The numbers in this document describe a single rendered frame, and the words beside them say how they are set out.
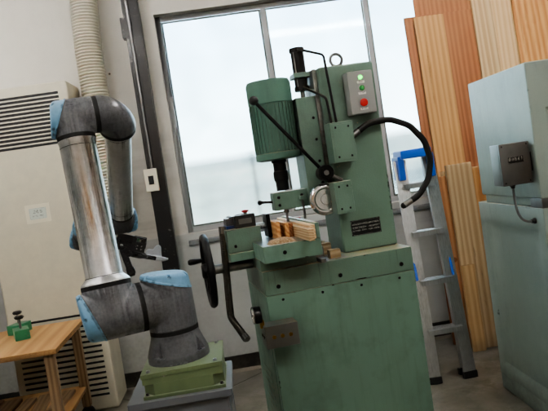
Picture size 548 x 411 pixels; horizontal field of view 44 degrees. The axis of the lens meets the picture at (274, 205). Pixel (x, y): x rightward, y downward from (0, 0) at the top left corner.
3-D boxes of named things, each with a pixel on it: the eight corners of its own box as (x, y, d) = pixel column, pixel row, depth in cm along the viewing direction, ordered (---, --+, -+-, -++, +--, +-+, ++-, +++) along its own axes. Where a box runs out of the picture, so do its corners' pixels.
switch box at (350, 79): (347, 116, 259) (342, 74, 259) (372, 112, 261) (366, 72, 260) (352, 114, 253) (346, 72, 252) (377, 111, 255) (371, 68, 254)
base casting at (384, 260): (247, 280, 287) (244, 259, 287) (375, 258, 298) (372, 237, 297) (266, 297, 243) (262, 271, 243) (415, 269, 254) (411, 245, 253)
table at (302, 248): (219, 253, 292) (217, 239, 291) (287, 240, 297) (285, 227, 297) (238, 269, 232) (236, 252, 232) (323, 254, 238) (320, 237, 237)
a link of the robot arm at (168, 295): (203, 324, 205) (192, 267, 204) (147, 338, 199) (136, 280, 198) (192, 315, 219) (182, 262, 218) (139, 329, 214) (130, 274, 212)
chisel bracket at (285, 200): (272, 214, 270) (269, 193, 269) (306, 209, 272) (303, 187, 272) (276, 214, 262) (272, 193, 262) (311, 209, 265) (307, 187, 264)
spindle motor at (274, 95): (253, 164, 273) (241, 87, 271) (295, 157, 276) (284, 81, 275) (260, 162, 256) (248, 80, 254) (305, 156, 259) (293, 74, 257)
